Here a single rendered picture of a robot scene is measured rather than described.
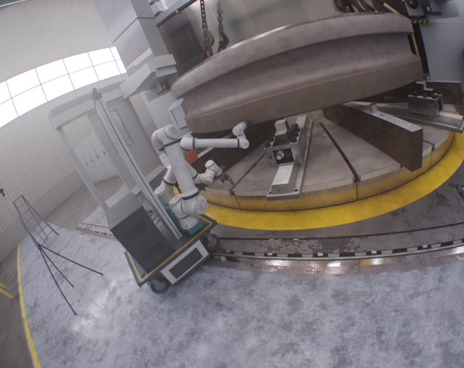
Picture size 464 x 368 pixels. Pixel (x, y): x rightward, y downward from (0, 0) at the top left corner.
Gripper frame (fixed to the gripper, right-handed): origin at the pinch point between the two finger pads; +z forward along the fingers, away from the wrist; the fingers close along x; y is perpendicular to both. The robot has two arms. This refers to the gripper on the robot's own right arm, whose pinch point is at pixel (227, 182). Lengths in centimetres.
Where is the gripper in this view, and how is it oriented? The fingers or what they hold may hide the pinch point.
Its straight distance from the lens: 212.8
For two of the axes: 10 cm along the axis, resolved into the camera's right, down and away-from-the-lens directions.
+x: 7.5, 1.5, -6.5
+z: 5.0, 5.1, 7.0
